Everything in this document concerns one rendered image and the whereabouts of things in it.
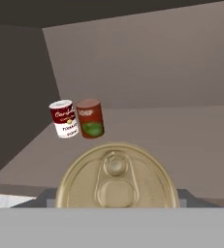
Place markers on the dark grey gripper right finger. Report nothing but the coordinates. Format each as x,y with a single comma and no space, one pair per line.
190,200

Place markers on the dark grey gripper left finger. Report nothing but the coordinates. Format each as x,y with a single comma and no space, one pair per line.
41,199

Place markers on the gold pull-tab can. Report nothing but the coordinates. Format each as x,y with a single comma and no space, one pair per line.
116,180

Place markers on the brown open cabinet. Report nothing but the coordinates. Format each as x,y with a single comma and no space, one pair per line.
139,80

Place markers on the red and white soup can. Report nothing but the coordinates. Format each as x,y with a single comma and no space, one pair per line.
64,118

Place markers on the red can with green label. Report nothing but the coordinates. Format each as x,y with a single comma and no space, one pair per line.
90,118

